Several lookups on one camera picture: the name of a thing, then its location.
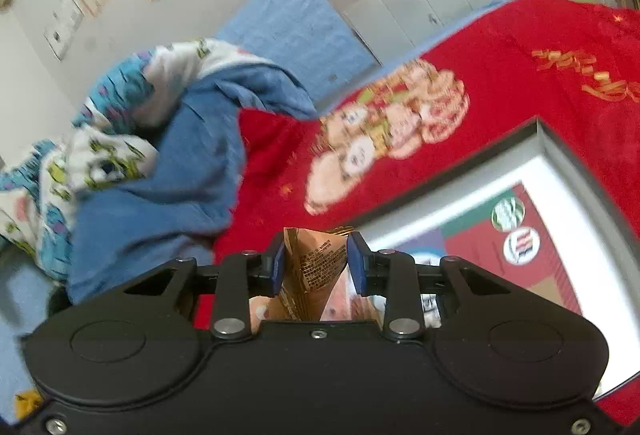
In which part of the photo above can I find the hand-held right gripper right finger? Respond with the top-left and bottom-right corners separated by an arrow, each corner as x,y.
345,231 -> 507,341

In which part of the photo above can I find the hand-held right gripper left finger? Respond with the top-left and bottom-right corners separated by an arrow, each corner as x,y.
121,234 -> 288,341

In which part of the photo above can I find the brown snack packet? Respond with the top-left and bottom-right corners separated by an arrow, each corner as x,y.
280,226 -> 351,321

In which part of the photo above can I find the blue cartoon-print quilt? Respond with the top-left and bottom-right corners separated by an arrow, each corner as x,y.
0,37 -> 321,306

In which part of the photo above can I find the printed card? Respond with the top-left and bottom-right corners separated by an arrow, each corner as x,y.
400,182 -> 601,316

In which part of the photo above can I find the red embroidered blanket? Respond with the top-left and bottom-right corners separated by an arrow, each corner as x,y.
192,0 -> 640,431

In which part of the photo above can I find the grey headboard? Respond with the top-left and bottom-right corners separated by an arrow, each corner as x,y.
342,0 -> 521,66

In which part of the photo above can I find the blue bed sheet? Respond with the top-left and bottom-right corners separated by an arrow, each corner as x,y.
0,245 -> 71,421

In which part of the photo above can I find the yellow packet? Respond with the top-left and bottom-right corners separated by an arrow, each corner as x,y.
15,390 -> 46,418

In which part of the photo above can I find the white wall certificate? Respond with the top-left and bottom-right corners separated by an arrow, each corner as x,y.
42,0 -> 86,62

